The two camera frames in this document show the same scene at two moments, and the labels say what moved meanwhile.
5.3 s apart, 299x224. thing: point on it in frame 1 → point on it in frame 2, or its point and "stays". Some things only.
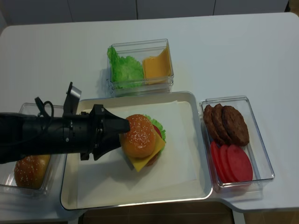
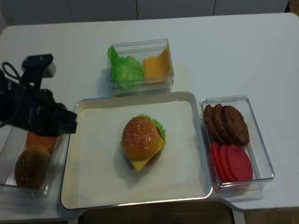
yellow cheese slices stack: [156, 69] stays
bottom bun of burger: [152, 161] stays
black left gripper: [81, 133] → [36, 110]
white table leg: [238, 217] stays
